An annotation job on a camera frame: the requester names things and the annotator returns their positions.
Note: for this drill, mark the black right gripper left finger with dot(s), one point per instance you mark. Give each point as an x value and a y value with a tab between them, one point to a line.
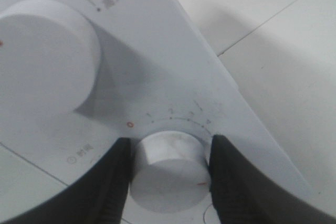
97	197

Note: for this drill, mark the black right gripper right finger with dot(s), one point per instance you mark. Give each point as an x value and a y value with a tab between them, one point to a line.
243	194

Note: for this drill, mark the white timer knob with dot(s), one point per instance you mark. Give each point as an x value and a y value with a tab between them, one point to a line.
170	172

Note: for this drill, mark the white microwave oven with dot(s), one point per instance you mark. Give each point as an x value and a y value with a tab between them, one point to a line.
156	73

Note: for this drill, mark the upper white power knob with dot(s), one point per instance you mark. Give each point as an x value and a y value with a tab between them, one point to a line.
50	57

